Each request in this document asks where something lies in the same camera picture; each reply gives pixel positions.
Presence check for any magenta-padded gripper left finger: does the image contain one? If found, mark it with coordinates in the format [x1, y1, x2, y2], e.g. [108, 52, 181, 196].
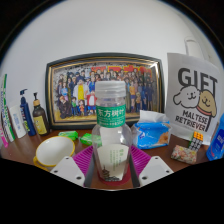
[50, 145, 98, 188]

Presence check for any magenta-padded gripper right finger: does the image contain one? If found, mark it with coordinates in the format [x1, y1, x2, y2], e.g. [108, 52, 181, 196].
[129, 145, 174, 188]

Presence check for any clear green-labelled drink bottle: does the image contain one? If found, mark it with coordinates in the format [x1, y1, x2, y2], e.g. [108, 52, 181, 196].
[91, 80, 133, 183]

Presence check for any small green packet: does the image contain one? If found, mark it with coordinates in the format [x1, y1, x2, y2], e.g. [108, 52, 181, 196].
[58, 130, 79, 141]
[79, 132, 101, 147]

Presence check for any white yellow-rimmed mug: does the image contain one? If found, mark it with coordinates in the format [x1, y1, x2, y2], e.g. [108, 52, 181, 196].
[33, 135, 76, 172]

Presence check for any blue tissue pack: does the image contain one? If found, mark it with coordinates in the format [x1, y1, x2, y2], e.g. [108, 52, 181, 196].
[130, 109, 173, 150]

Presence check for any small patterned pouch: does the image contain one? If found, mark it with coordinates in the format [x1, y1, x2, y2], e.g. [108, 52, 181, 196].
[170, 144, 198, 165]

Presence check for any dark yellow-labelled pump bottle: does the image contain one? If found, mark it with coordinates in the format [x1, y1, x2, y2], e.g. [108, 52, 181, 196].
[31, 92, 51, 136]

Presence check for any colourful puzzle cube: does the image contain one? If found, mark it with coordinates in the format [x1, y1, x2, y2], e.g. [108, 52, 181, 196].
[188, 130, 204, 152]

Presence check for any blue pump bottle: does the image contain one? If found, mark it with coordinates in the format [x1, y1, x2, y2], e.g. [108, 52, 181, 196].
[19, 88, 38, 137]

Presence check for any framed group photo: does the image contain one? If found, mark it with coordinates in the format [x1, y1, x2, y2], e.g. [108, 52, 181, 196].
[44, 52, 166, 130]

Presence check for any white blue-capped bottle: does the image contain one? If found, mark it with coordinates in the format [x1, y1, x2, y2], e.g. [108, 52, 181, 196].
[8, 104, 28, 139]

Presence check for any blue detergent bottle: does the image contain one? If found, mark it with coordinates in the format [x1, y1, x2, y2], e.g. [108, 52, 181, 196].
[205, 112, 224, 162]

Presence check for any white paper gift bag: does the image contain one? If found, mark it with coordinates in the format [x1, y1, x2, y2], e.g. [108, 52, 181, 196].
[164, 37, 224, 146]

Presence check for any white green shuttlecock tube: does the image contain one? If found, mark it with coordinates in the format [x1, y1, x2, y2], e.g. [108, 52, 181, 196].
[0, 73, 17, 144]

